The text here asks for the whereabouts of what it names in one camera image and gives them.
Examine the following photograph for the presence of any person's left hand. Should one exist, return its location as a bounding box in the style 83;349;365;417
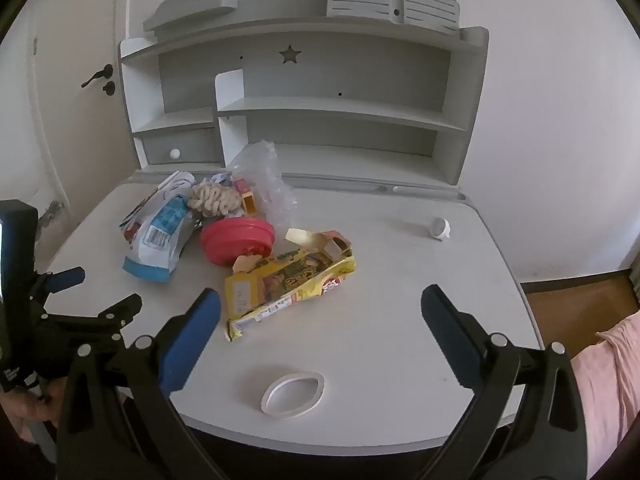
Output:
0;387;58;443

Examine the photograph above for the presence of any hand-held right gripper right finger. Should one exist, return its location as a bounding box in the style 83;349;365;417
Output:
421;284;588;480

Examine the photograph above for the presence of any person's pink clothing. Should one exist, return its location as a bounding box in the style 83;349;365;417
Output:
570;310;640;480

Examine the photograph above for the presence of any clear plastic bag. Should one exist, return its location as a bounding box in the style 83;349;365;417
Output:
232;140;299;228

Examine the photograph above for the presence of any blue white snack bag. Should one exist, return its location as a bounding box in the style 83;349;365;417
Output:
122;194;196;283

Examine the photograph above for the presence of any red plastic bowl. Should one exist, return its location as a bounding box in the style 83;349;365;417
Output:
201;216;276;266

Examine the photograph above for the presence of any white printed wrapper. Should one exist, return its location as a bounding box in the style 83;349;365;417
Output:
119;170;196;246

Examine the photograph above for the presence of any small red yellow box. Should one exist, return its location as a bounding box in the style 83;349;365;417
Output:
233;178;260;216

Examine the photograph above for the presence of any grey drawer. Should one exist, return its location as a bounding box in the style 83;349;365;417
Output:
141;127;223;167

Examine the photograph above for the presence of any white grey desk hutch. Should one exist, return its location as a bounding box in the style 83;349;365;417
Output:
118;0;490;188

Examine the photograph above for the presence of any beige knitted yarn piece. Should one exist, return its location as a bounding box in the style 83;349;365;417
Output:
187;182;241;220

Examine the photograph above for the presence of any white door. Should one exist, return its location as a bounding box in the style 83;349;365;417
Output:
0;0;138;271

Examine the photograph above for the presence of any black door handle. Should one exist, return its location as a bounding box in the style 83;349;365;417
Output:
81;64;115;89

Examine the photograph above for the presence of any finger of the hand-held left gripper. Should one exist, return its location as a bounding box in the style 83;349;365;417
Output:
42;294;143;346
32;267;86;306

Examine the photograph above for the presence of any yellow snack package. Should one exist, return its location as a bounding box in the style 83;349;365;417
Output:
224;228;357;343

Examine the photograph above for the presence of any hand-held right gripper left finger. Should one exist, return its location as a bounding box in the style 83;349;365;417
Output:
55;287;236;480

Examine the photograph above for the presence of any white tape ring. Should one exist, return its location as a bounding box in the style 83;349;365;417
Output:
260;371;326;418

